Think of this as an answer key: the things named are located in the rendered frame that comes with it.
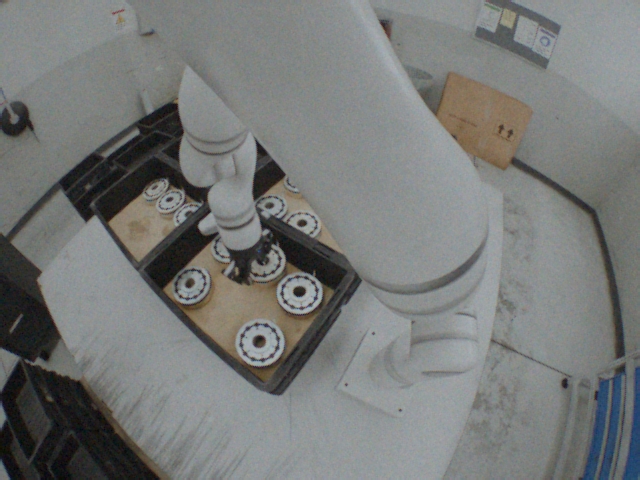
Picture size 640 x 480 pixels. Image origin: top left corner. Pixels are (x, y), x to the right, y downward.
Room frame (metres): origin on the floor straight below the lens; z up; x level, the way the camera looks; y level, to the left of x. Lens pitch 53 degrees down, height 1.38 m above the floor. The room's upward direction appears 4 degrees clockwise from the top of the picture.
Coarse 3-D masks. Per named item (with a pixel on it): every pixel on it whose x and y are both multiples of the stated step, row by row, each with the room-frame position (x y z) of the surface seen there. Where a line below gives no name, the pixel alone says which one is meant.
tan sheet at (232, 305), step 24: (192, 264) 0.30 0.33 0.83; (216, 264) 0.31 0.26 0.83; (288, 264) 0.33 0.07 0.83; (168, 288) 0.22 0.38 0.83; (216, 288) 0.24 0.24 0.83; (240, 288) 0.25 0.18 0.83; (264, 288) 0.26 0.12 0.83; (192, 312) 0.17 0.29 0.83; (216, 312) 0.18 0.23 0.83; (240, 312) 0.19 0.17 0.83; (264, 312) 0.20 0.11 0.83; (216, 336) 0.13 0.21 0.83; (288, 336) 0.15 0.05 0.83; (240, 360) 0.08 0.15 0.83
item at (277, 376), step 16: (208, 208) 0.41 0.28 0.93; (192, 224) 0.36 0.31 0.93; (272, 224) 0.37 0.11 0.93; (304, 240) 0.33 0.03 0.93; (320, 256) 0.30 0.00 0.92; (144, 272) 0.21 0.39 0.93; (352, 272) 0.26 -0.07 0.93; (336, 288) 0.22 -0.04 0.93; (320, 320) 0.16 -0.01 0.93; (304, 336) 0.12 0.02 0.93; (224, 352) 0.08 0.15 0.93; (240, 368) 0.05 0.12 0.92; (288, 368) 0.06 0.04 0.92; (256, 384) 0.03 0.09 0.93; (272, 384) 0.03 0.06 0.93
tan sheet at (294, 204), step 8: (280, 184) 0.62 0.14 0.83; (272, 192) 0.58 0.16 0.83; (280, 192) 0.59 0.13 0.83; (288, 200) 0.55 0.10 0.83; (296, 200) 0.55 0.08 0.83; (304, 200) 0.56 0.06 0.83; (288, 208) 0.52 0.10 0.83; (296, 208) 0.52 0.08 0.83; (304, 208) 0.52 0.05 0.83; (328, 232) 0.44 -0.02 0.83; (320, 240) 0.41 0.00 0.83; (328, 240) 0.41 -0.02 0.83; (336, 248) 0.39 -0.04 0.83
